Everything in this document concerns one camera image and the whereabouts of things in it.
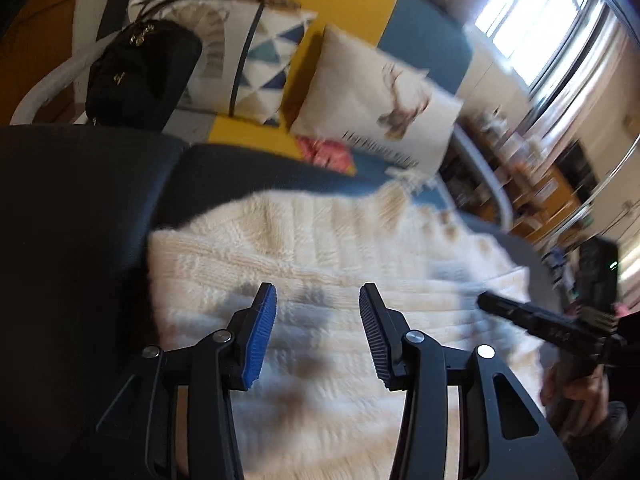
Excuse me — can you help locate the black handbag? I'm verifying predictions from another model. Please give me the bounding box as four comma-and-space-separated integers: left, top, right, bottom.
84, 0, 301, 133

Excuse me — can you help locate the black television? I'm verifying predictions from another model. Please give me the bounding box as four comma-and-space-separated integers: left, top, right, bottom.
562, 140, 598, 191

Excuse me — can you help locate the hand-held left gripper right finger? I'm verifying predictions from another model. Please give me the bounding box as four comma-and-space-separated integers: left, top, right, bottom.
359, 282, 576, 480

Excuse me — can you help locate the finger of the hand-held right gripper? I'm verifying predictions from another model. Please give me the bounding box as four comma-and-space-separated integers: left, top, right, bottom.
476, 292, 541, 333

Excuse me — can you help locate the metal pole stand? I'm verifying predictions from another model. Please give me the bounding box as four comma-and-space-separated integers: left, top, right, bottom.
545, 130, 640, 256

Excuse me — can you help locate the white knitted sweater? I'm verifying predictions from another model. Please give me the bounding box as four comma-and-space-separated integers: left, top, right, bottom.
147, 185, 546, 480

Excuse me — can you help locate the orange wooden wardrobe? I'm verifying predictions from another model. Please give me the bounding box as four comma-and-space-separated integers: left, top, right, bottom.
0, 0, 86, 126

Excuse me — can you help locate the small white object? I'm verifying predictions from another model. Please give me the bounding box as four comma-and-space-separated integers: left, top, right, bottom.
385, 167, 436, 193

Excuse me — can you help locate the red pink cloth item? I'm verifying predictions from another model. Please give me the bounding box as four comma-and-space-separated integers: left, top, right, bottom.
295, 136, 358, 176

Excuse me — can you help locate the person's right hand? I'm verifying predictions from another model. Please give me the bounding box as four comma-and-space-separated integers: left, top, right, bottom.
542, 360, 611, 441

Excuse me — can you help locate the wooden desk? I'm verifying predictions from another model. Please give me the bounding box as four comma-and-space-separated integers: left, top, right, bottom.
442, 110, 591, 256

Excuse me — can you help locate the black leather bench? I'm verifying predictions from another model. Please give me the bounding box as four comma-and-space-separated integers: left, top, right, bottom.
0, 125, 561, 480

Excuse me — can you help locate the deer print cushion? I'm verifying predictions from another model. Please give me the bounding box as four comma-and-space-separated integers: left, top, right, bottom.
290, 24, 465, 171

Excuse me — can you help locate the window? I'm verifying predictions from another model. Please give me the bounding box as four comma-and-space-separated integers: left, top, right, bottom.
475, 0, 608, 86

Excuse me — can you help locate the light curtain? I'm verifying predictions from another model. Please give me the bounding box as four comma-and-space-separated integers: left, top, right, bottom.
530, 10, 640, 151

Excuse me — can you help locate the triangle pattern cushion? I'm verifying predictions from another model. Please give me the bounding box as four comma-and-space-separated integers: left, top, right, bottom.
127, 0, 318, 126

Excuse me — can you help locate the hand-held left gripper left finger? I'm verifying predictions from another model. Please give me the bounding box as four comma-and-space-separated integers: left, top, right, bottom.
95, 282, 278, 480

